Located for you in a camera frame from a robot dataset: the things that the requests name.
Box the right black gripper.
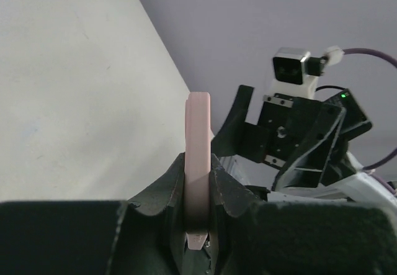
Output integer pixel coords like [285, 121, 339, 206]
[213, 85, 372, 191]

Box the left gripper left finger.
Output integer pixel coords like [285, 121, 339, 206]
[1, 155, 184, 274]

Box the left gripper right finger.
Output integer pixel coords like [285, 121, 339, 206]
[210, 156, 396, 274]

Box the phone with pink case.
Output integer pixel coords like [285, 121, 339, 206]
[184, 92, 211, 250]

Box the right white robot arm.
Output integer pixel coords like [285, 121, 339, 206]
[212, 85, 396, 209]

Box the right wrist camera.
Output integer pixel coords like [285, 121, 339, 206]
[269, 47, 328, 99]

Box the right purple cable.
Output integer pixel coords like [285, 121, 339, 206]
[337, 47, 397, 192]

